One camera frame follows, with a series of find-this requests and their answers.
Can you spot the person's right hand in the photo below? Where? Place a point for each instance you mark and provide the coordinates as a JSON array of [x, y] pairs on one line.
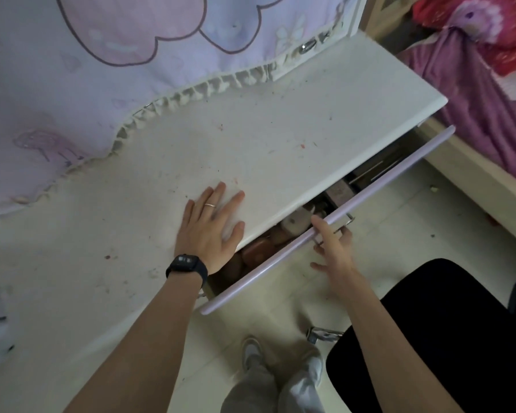
[[339, 258]]

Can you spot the person's left hand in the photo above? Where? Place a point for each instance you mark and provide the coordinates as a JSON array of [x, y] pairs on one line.
[[206, 236]]

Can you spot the purple drawer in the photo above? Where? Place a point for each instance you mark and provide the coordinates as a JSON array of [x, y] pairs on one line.
[[370, 191]]

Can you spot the person's left forearm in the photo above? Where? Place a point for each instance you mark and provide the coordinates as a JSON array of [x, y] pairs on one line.
[[142, 348]]

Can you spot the person's right forearm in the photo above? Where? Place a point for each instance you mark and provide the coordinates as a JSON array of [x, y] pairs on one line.
[[395, 352]]

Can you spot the white dressing table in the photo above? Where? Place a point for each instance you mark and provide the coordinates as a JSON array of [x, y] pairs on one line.
[[284, 137]]

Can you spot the black smartwatch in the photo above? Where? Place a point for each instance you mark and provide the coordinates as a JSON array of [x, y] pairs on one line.
[[187, 265]]

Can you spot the white shoe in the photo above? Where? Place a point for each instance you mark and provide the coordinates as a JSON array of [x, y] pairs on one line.
[[251, 352], [314, 370]]

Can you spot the black office chair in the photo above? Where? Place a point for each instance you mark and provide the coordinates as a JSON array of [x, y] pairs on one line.
[[434, 331]]

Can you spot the pink cartoon cloth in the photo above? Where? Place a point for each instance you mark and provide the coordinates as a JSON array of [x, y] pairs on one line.
[[112, 103]]

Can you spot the purple bed sheet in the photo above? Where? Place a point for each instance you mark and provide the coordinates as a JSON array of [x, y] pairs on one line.
[[477, 103]]

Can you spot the silver oval metal fitting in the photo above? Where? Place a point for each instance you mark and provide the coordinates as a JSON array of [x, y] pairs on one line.
[[308, 47]]

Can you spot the red floral pillow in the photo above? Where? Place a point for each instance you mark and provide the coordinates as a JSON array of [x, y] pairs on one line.
[[507, 38]]

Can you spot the wooden bed frame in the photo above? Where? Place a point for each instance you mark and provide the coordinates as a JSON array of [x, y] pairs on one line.
[[477, 180]]

